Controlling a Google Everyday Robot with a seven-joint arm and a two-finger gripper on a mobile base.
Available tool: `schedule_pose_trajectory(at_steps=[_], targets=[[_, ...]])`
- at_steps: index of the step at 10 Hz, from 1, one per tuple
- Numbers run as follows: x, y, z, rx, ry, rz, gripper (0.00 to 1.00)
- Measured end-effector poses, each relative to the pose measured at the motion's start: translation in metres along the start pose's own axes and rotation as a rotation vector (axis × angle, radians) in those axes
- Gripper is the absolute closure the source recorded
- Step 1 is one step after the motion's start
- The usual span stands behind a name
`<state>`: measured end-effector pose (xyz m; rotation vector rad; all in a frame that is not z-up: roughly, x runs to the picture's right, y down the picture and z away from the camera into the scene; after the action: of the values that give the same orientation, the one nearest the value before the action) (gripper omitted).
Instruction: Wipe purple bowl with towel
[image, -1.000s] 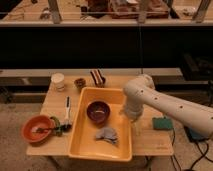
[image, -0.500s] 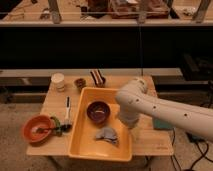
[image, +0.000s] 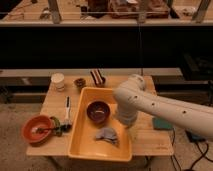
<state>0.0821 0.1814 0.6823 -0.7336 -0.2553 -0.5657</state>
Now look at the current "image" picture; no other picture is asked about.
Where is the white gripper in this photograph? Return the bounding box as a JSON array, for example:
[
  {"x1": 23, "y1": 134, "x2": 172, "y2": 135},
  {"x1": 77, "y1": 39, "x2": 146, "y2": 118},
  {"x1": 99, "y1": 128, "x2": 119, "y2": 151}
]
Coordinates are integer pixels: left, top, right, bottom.
[{"x1": 115, "y1": 104, "x2": 138, "y2": 127}]

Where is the grey towel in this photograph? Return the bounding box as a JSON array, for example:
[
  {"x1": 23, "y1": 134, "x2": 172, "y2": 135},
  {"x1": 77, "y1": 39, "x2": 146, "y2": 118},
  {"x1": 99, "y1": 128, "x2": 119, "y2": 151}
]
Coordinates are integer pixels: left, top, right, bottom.
[{"x1": 95, "y1": 127, "x2": 118, "y2": 145}]

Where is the purple bowl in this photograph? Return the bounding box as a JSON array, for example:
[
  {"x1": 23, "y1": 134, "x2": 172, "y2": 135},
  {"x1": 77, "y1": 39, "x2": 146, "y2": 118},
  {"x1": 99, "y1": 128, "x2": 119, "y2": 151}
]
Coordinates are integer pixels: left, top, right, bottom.
[{"x1": 86, "y1": 101, "x2": 110, "y2": 124}]

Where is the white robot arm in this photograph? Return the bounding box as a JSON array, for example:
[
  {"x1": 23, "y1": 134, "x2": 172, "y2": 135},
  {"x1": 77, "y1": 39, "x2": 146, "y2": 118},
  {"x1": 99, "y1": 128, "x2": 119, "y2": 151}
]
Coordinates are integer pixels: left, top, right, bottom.
[{"x1": 113, "y1": 74, "x2": 213, "y2": 141}]

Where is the spoon in orange bowl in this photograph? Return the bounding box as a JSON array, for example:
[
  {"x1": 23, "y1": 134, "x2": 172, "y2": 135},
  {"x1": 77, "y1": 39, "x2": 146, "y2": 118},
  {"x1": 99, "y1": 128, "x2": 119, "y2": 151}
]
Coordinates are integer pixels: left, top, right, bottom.
[{"x1": 36, "y1": 127, "x2": 57, "y2": 133}]

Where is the orange bowl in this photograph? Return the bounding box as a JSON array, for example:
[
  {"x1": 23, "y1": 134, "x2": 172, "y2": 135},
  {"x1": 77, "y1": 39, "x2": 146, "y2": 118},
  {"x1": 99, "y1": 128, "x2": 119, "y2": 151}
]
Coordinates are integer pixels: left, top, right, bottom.
[{"x1": 22, "y1": 115, "x2": 53, "y2": 145}]

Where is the green sponge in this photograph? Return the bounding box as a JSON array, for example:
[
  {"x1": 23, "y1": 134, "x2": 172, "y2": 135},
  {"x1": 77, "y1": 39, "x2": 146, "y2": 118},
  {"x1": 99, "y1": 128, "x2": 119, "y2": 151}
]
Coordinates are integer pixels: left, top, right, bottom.
[{"x1": 152, "y1": 117, "x2": 173, "y2": 130}]

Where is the yellow plastic tub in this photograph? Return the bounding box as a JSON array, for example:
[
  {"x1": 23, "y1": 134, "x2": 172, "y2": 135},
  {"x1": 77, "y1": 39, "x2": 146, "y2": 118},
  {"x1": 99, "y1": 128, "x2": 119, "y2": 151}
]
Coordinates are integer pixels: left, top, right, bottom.
[{"x1": 68, "y1": 87, "x2": 132, "y2": 162}]

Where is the striped cloth in cup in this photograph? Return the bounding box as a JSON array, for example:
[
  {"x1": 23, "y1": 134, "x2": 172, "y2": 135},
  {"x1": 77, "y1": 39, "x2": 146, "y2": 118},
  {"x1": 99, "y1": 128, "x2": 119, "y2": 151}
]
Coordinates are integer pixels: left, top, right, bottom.
[{"x1": 90, "y1": 69, "x2": 106, "y2": 87}]

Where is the small brown cup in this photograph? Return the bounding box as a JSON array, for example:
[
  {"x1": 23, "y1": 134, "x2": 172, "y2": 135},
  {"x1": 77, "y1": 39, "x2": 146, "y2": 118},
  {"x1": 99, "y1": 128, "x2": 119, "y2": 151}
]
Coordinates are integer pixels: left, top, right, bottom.
[{"x1": 74, "y1": 78, "x2": 86, "y2": 89}]

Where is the green vegetable toy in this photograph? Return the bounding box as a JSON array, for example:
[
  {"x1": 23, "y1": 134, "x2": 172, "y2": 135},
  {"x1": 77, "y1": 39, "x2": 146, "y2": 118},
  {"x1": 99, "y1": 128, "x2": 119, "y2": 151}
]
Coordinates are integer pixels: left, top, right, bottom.
[{"x1": 50, "y1": 116, "x2": 62, "y2": 137}]

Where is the white cup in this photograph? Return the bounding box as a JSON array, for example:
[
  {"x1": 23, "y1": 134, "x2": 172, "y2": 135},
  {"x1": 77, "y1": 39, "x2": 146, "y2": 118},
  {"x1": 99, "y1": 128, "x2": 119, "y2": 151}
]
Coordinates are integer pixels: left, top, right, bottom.
[{"x1": 51, "y1": 73, "x2": 65, "y2": 91}]

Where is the black cable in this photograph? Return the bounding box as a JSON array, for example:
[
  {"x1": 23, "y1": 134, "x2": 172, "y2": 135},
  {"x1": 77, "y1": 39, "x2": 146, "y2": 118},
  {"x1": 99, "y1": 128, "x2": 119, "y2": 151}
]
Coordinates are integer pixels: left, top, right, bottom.
[{"x1": 170, "y1": 128, "x2": 213, "y2": 171}]

